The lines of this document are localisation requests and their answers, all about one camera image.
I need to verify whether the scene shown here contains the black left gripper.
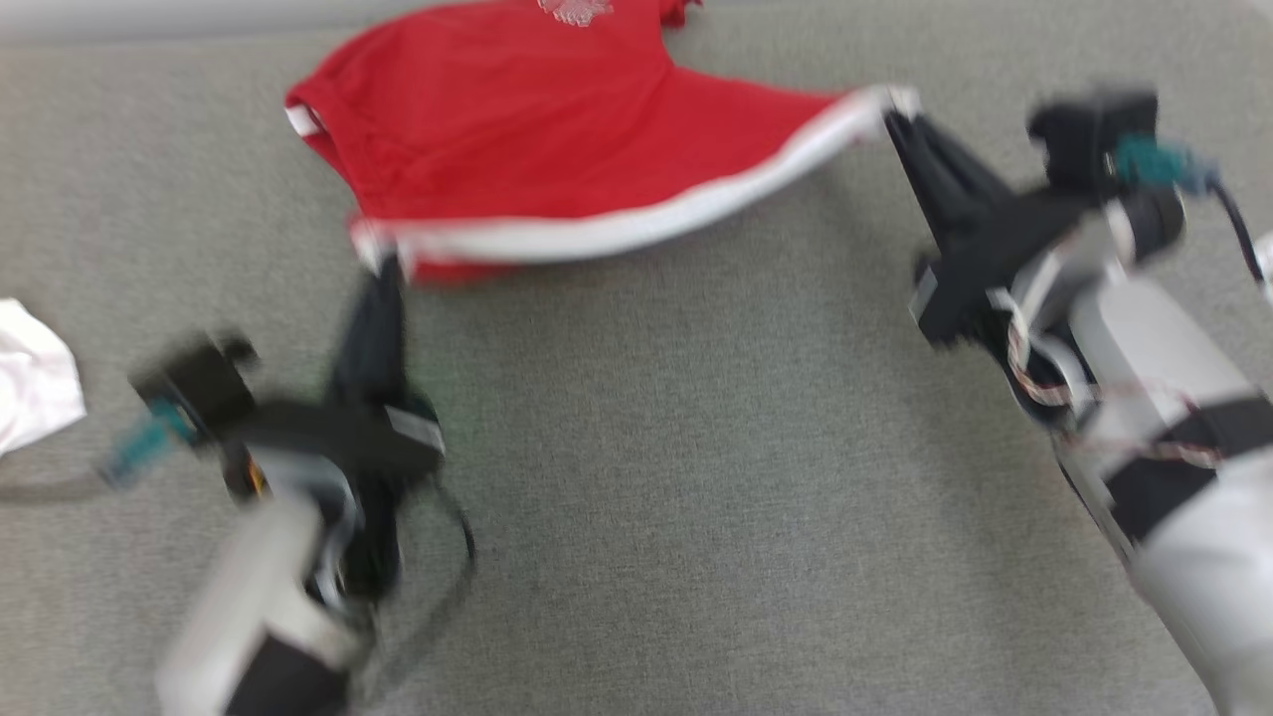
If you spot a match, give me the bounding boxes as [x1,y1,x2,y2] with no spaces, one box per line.
[231,254,446,598]

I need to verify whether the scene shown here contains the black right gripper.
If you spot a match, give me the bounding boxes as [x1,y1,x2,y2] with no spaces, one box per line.
[883,109,1107,351]

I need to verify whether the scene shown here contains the thin black cable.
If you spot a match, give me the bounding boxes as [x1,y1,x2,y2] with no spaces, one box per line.
[1206,179,1266,291]
[383,477,478,692]

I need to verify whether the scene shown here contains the teal cable connector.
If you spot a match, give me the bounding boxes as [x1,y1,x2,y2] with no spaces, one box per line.
[99,401,195,488]
[1112,137,1219,197]

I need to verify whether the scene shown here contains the red shorts with white trim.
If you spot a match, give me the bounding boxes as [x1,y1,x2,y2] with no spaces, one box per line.
[283,0,921,289]

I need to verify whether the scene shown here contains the red white twisted wire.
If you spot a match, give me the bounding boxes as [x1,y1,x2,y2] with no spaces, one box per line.
[1000,313,1226,470]

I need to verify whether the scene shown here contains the red white basketball jersey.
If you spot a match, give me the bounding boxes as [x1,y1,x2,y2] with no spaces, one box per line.
[0,298,89,458]

